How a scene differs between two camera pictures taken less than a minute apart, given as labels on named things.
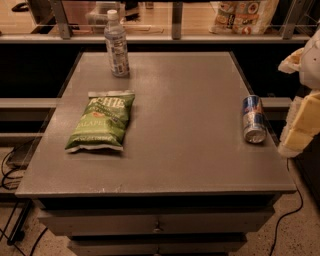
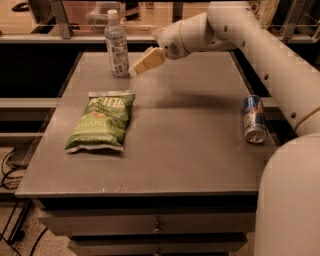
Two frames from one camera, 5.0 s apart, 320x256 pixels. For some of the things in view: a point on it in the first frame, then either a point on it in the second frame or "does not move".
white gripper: (311, 68) → (169, 42)
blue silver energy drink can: (254, 127) does not move
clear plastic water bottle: (115, 35) does not move
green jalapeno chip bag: (101, 122) does not move
